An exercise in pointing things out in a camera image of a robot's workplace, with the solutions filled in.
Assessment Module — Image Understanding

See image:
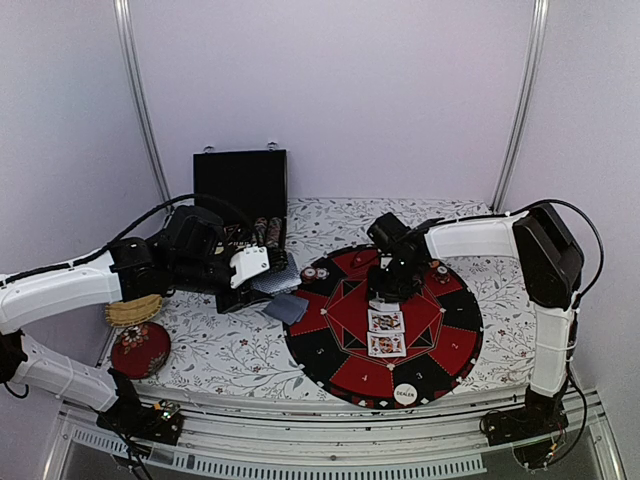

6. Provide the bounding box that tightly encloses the white blue dealer button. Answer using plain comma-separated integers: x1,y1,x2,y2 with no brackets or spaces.
394,383,418,406

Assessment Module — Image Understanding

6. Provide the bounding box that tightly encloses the aluminium frame post left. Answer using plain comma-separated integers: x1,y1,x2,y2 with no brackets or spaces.
113,0,171,201

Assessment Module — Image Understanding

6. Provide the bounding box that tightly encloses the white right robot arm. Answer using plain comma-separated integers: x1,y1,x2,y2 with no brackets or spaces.
367,199,591,436

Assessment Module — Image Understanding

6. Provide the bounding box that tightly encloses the red floral round cushion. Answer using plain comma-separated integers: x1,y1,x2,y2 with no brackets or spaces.
110,322,171,380

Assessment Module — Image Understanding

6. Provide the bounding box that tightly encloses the chip row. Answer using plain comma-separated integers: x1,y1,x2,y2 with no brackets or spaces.
265,217,283,248
253,217,268,245

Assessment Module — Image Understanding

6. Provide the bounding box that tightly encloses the red black small chip stack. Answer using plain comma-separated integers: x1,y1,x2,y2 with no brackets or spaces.
434,265,451,284

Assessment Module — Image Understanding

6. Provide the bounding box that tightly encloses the face-up king card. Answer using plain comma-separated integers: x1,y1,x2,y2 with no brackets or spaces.
367,332,406,358

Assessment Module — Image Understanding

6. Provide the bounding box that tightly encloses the face-up queen card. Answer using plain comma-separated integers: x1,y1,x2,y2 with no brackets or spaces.
368,309,405,333

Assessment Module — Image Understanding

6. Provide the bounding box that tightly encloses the face-down card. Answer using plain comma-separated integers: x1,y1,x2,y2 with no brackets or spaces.
269,294,309,325

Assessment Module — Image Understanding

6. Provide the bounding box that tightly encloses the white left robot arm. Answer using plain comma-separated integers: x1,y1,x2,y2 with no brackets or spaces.
1,205,287,434

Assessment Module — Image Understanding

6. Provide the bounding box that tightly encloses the floral white tablecloth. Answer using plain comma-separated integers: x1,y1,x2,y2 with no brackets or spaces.
136,198,536,402

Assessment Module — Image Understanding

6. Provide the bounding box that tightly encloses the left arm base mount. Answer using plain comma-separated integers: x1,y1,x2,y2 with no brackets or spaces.
96,398,184,446

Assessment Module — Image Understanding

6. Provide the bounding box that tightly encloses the far right chip row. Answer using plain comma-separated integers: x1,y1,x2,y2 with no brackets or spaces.
265,217,283,248

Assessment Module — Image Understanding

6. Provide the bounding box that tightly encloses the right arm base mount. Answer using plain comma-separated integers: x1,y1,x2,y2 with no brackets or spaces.
479,388,569,470

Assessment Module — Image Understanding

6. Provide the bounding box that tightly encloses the red orange chip stack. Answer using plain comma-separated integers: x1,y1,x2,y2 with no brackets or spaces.
300,267,318,283

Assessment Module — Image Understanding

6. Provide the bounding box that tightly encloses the woven bamboo tray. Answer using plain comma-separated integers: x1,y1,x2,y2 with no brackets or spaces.
105,294,163,328

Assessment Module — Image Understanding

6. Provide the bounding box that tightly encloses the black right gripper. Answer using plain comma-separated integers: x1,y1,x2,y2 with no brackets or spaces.
364,256,422,304

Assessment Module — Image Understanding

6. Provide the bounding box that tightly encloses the blue playing card deck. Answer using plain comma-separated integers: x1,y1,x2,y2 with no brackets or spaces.
250,260,301,295

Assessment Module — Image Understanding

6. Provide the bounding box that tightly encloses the face-up ace card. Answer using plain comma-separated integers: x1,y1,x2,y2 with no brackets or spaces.
368,300,391,311

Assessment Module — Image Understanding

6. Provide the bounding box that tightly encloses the round red black poker mat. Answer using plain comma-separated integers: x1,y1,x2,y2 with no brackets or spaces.
285,247,483,409

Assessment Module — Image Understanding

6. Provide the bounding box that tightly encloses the black poker chip case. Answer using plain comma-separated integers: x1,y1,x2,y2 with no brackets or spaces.
193,149,288,248

